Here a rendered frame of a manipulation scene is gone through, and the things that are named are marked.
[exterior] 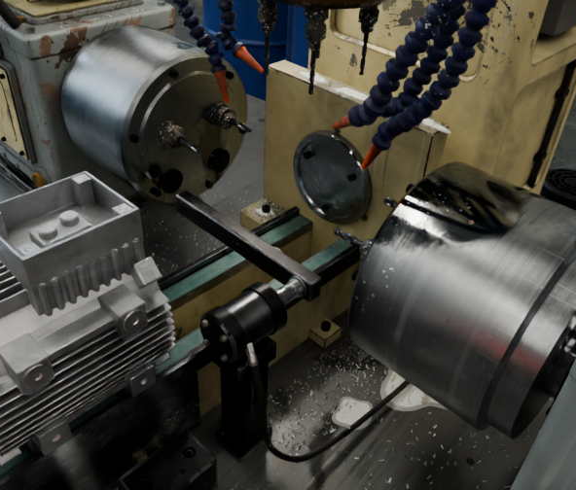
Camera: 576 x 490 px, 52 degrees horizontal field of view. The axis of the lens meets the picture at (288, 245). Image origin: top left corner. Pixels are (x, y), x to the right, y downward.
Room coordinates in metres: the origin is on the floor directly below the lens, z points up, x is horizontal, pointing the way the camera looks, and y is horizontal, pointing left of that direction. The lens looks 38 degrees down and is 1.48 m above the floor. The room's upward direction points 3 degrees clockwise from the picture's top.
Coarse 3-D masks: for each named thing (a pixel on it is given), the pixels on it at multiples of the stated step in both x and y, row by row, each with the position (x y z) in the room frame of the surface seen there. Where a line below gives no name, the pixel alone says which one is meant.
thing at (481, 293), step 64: (448, 192) 0.51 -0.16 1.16; (512, 192) 0.51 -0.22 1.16; (384, 256) 0.47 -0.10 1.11; (448, 256) 0.44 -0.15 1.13; (512, 256) 0.43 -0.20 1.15; (384, 320) 0.43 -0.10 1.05; (448, 320) 0.40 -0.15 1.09; (512, 320) 0.38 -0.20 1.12; (448, 384) 0.38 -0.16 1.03; (512, 384) 0.35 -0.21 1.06
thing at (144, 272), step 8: (136, 264) 0.45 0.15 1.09; (144, 264) 0.46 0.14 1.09; (152, 264) 0.46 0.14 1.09; (136, 272) 0.45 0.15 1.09; (144, 272) 0.45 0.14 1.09; (152, 272) 0.45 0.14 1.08; (160, 272) 0.46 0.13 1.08; (136, 280) 0.45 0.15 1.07; (144, 280) 0.44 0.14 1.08; (152, 280) 0.45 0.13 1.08; (168, 352) 0.46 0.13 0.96; (160, 360) 0.45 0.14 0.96; (16, 448) 0.32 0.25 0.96; (0, 456) 0.31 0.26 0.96; (8, 456) 0.32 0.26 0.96; (16, 456) 0.32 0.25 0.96; (0, 464) 0.31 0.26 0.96
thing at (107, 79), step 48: (96, 48) 0.90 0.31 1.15; (144, 48) 0.87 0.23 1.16; (192, 48) 0.88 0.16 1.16; (96, 96) 0.82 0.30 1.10; (144, 96) 0.78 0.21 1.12; (192, 96) 0.84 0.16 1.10; (240, 96) 0.92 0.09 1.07; (96, 144) 0.80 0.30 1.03; (144, 144) 0.77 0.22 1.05; (192, 144) 0.84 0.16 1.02; (240, 144) 0.92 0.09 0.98; (144, 192) 0.77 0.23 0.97; (192, 192) 0.84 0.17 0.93
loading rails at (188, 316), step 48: (288, 240) 0.75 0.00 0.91; (192, 288) 0.61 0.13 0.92; (240, 288) 0.68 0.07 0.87; (336, 288) 0.69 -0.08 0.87; (192, 336) 0.52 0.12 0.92; (288, 336) 0.61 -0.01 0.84; (336, 336) 0.64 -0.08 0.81; (192, 384) 0.47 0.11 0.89; (96, 432) 0.38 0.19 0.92; (144, 432) 0.42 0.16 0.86; (0, 480) 0.31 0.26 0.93; (48, 480) 0.33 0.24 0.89; (96, 480) 0.37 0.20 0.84
